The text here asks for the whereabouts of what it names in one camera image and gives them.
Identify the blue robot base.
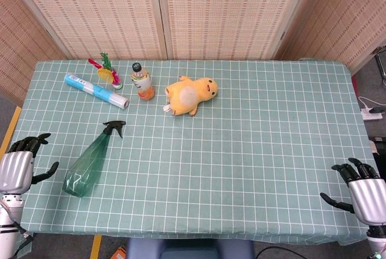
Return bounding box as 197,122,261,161
125,237,256,259

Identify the orange drink bottle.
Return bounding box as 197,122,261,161
130,62,156,101

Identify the white power strip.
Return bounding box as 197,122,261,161
361,106,382,121

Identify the black floor cable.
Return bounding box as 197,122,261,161
255,246,305,259

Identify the black box device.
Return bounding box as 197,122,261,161
368,136,386,178

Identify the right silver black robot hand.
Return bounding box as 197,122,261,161
319,158,386,226

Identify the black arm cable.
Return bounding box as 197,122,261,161
0,200,34,241

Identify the metal stand frame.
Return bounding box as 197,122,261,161
372,46,386,86

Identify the woven folding screen panel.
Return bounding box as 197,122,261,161
2,0,168,60
153,0,328,60
273,0,386,74
0,0,72,107

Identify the blue white plastic wrap roll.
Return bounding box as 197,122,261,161
63,72,130,110

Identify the orange box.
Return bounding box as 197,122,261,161
110,244,127,259

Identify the yellow plush duck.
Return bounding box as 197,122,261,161
163,75,218,117

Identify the green plastic bottle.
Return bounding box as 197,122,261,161
62,120,127,198

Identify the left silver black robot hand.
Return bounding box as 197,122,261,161
0,133,60,196

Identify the green checked tablecloth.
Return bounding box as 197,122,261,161
11,59,378,246

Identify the white power cable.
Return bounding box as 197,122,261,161
358,95,375,110

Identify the colourful feather shuttlecock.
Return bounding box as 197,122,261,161
87,52,124,90

